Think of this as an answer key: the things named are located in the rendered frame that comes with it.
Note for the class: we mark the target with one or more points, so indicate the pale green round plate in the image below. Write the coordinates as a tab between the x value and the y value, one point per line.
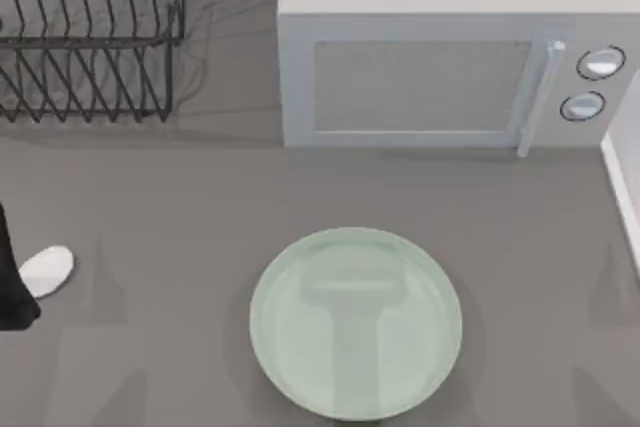
356	327

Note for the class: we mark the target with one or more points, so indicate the microwave door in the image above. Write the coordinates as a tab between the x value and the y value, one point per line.
420	84

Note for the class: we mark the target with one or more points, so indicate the small microwave knob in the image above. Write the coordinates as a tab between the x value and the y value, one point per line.
582	106

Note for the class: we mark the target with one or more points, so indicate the large microwave knob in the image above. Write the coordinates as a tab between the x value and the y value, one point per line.
600	62

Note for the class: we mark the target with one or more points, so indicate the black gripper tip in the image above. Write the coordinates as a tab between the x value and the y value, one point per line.
12	287

